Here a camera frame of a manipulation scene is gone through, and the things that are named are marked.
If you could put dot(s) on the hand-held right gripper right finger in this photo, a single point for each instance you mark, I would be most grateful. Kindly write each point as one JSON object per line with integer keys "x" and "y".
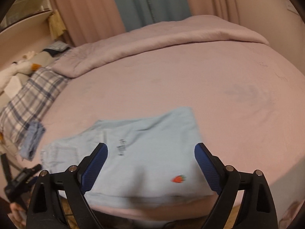
{"x": 208, "y": 169}

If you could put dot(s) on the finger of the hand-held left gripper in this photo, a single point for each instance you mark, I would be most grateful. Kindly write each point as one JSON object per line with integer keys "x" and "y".
{"x": 35, "y": 168}

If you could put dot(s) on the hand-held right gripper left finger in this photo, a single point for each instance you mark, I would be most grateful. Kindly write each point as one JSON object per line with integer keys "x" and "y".
{"x": 94, "y": 169}

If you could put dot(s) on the light blue strawberry print pants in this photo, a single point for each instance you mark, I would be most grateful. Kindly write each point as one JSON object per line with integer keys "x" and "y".
{"x": 147, "y": 152}

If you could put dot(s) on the person's left hand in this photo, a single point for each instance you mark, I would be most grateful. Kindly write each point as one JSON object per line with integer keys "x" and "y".
{"x": 17, "y": 210}

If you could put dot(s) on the small blue folded cloth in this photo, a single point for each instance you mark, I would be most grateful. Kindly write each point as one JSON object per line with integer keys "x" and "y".
{"x": 32, "y": 140}

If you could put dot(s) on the plaid pillow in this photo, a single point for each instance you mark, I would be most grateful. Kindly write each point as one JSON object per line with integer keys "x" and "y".
{"x": 33, "y": 95}

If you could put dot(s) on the bed with pink sheet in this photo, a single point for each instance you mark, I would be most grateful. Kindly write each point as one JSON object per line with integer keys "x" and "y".
{"x": 190, "y": 88}

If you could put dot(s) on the white plush duck toy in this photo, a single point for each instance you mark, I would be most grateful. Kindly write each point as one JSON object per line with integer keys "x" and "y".
{"x": 16, "y": 69}

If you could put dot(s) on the striped folded cloth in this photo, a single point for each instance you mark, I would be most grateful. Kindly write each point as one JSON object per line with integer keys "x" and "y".
{"x": 57, "y": 47}

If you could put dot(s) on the pink folded blanket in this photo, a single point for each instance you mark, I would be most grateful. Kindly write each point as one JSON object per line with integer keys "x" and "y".
{"x": 166, "y": 38}

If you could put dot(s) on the yellow hanging cloth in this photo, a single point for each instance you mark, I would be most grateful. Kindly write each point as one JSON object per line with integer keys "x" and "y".
{"x": 57, "y": 25}

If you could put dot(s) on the white shelf unit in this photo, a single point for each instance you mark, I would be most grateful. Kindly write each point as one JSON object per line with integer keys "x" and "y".
{"x": 26, "y": 16}

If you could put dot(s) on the pink curtain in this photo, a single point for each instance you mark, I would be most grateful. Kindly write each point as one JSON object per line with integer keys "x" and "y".
{"x": 212, "y": 0}
{"x": 88, "y": 12}

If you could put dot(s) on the blue curtain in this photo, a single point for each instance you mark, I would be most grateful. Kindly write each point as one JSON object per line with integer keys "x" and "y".
{"x": 147, "y": 4}

